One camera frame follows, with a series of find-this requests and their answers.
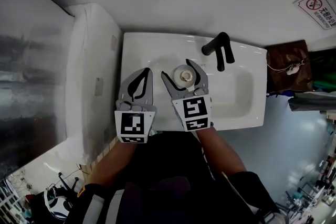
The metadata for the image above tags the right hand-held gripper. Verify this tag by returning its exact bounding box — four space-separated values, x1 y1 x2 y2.
160 58 214 133

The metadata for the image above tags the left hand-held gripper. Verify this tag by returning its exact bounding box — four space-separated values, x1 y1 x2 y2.
114 67 158 144

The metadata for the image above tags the small clear glass bottle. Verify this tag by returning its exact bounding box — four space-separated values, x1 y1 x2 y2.
173 65 196 89

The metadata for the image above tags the person's left forearm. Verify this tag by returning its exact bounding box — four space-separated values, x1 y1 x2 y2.
90 140 139 188

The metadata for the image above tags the person's right forearm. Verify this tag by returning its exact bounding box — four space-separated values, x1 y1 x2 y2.
196 127 247 179

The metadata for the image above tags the white rectangular sink basin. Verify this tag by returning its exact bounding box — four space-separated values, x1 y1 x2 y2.
120 31 268 131

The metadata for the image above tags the black faucet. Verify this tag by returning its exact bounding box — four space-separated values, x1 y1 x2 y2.
201 31 235 72

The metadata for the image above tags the white plastic wrapped cabinet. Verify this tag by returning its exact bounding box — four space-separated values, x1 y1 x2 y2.
64 2 124 165

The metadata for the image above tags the wooden plank platform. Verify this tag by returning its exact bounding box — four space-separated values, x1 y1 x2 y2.
78 136 119 182

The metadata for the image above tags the brown patterned bag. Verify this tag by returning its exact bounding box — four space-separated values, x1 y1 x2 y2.
266 39 313 93

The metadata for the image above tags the person's black clothing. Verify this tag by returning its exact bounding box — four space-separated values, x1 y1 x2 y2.
65 131 282 224

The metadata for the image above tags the frosted glass panel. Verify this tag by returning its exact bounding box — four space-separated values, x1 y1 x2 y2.
0 0 76 179

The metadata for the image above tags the pile of hanging clothes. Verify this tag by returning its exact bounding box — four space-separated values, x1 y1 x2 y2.
287 49 336 113

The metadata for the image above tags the white and black helmet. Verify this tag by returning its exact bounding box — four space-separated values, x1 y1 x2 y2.
43 188 72 220

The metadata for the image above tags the white no smoking sign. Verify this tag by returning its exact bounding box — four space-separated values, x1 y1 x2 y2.
293 0 336 31

